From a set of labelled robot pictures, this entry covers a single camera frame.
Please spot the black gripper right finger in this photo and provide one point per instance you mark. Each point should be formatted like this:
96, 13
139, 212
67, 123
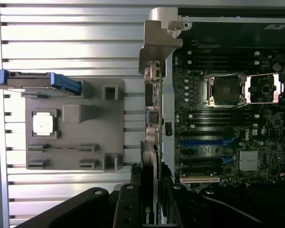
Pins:
180, 209

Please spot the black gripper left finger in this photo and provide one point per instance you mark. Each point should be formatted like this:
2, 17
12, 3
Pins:
129, 209

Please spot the white expansion slot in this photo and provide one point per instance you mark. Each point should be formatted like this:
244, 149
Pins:
199, 180

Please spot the long black expansion slot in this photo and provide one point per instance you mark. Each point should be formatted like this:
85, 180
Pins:
199, 166
204, 134

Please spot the silver chipset heatsink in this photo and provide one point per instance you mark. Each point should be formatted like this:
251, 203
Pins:
249, 161

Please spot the grey parts rack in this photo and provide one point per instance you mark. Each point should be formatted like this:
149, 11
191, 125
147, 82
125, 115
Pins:
85, 133

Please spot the green motherboard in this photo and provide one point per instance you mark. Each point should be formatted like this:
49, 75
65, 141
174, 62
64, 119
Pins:
263, 142

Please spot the silver CPU chip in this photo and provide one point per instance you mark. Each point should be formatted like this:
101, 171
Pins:
43, 123

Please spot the CPU socket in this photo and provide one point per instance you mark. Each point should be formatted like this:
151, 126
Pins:
225, 89

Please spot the metal socket cover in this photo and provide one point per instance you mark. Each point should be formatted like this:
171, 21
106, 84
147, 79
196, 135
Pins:
266, 88

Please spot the hard disk in blue carrier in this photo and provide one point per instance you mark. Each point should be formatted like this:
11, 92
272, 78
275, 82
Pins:
28, 80

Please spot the silver coin battery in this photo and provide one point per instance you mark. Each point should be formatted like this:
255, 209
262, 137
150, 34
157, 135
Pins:
277, 67

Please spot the dark grey PC case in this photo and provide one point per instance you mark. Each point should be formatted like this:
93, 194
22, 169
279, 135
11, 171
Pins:
228, 35

